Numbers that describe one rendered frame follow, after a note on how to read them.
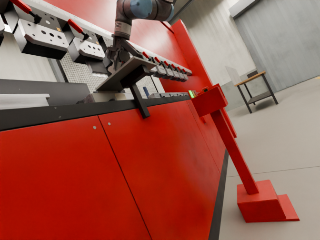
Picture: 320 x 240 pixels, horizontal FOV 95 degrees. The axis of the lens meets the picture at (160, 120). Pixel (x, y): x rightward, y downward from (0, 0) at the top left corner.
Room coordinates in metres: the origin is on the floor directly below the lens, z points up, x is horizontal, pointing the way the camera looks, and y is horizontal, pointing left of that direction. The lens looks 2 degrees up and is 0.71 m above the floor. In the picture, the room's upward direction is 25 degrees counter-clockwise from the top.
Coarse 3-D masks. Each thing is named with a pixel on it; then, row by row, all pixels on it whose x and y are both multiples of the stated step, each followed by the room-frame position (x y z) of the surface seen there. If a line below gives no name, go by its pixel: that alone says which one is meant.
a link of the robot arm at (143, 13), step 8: (128, 0) 0.55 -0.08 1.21; (136, 0) 0.52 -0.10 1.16; (144, 0) 0.53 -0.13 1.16; (152, 0) 0.58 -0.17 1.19; (128, 8) 0.56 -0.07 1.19; (136, 8) 0.53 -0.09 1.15; (144, 8) 0.54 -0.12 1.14; (152, 8) 0.58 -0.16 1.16; (128, 16) 0.60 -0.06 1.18; (136, 16) 0.57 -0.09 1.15; (144, 16) 0.56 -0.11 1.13; (152, 16) 0.61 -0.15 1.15
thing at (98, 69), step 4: (88, 60) 0.72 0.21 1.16; (92, 60) 0.75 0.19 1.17; (96, 60) 0.77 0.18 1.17; (88, 64) 0.73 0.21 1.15; (92, 64) 0.74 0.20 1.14; (96, 64) 0.76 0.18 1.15; (100, 64) 0.79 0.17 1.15; (88, 68) 0.73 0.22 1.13; (92, 68) 0.73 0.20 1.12; (96, 68) 0.75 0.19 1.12; (100, 68) 0.78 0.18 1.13; (104, 68) 0.80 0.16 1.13; (92, 72) 0.73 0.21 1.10; (96, 72) 0.74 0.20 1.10; (100, 72) 0.77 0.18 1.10; (104, 72) 0.79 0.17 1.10; (96, 76) 0.74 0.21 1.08; (100, 76) 0.77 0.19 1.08; (104, 76) 0.79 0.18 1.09
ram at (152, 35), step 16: (0, 0) 0.49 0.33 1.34; (48, 0) 0.62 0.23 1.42; (64, 0) 0.70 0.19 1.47; (80, 0) 0.80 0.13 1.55; (96, 0) 0.93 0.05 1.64; (112, 0) 1.12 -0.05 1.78; (64, 16) 0.66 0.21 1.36; (80, 16) 0.75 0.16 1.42; (96, 16) 0.87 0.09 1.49; (112, 16) 1.03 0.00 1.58; (96, 32) 0.81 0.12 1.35; (112, 32) 0.95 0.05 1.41; (144, 32) 1.44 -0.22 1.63; (160, 32) 1.93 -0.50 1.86; (144, 48) 1.29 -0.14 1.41; (160, 48) 1.67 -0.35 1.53; (176, 48) 2.35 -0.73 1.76
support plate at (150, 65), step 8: (128, 64) 0.58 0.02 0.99; (136, 64) 0.61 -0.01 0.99; (144, 64) 0.65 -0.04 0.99; (152, 64) 0.68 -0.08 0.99; (120, 72) 0.62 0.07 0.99; (128, 72) 0.65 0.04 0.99; (104, 80) 0.65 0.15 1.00; (112, 80) 0.66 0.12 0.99; (96, 88) 0.68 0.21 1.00; (104, 88) 0.70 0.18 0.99; (112, 88) 0.75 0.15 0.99; (120, 88) 0.80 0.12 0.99
